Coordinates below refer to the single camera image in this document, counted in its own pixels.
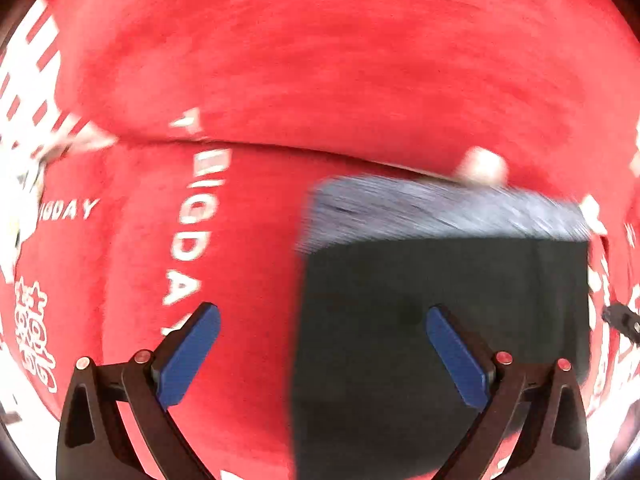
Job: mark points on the red bed blanket white characters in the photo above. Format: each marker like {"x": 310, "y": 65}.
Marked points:
{"x": 133, "y": 232}

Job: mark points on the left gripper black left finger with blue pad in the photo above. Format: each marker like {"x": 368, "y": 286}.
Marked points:
{"x": 93, "y": 442}

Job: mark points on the white patterned cloth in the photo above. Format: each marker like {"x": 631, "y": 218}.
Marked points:
{"x": 21, "y": 191}

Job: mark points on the red folded quilt white pattern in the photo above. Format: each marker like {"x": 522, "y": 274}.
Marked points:
{"x": 551, "y": 86}

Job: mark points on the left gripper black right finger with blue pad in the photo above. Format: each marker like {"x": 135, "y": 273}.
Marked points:
{"x": 553, "y": 442}

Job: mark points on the black pants grey patterned waistband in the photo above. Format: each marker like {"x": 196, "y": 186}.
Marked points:
{"x": 370, "y": 397}

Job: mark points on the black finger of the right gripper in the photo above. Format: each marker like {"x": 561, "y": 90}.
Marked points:
{"x": 624, "y": 320}

